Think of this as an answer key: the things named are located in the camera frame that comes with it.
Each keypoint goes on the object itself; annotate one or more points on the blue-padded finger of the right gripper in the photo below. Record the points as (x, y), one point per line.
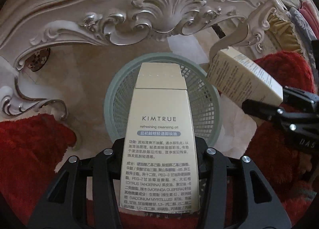
(299, 94)
(305, 120)

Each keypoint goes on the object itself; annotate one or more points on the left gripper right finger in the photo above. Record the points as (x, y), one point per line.
(236, 194)

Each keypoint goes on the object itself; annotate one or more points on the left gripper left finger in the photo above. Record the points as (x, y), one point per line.
(64, 204)

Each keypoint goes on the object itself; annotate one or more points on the large cream carton box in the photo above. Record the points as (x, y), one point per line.
(239, 78)

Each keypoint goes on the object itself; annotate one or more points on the cream KIMTRUE box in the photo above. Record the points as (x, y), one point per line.
(159, 170)

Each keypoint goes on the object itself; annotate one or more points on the green mesh trash basket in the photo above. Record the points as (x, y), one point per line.
(162, 96)

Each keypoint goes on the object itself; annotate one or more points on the red fuzzy trousers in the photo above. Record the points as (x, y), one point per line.
(32, 147)

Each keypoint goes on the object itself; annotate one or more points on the beige covered sofa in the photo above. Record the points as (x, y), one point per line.
(295, 28)

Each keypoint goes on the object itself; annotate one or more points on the ornate white coffee table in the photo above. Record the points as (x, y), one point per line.
(28, 26)

